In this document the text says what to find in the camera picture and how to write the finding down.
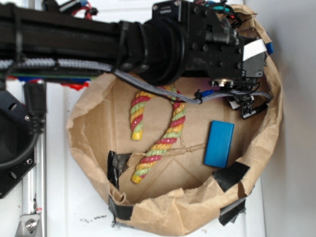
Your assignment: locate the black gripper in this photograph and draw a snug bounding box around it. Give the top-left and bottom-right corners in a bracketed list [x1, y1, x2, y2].
[209, 38, 267, 119]

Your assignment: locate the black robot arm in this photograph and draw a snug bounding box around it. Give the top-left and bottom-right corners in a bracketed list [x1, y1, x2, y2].
[0, 0, 268, 119]

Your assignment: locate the blue rectangular block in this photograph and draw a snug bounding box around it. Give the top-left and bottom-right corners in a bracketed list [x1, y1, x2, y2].
[204, 120, 235, 168]

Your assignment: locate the brown paper bag tray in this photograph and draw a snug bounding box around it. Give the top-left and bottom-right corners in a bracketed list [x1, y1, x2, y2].
[66, 3, 283, 236]

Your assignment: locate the multicolour rope candy cane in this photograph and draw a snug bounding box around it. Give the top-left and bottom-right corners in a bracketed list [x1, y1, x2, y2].
[129, 91, 186, 184]

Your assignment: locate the black usb cable plug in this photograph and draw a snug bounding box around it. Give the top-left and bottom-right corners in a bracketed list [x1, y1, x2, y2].
[0, 83, 46, 169]

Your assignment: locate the grey braided cable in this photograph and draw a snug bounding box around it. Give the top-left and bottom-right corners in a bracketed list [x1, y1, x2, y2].
[0, 58, 274, 106]

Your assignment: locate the aluminium extrusion rail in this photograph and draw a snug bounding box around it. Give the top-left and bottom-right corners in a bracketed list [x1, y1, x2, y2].
[21, 81, 47, 237]

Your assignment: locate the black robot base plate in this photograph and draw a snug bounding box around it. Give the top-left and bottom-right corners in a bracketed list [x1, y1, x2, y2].
[0, 90, 35, 198]

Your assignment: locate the metal corner bracket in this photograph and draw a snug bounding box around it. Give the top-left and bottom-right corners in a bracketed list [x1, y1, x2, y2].
[15, 214, 42, 237]

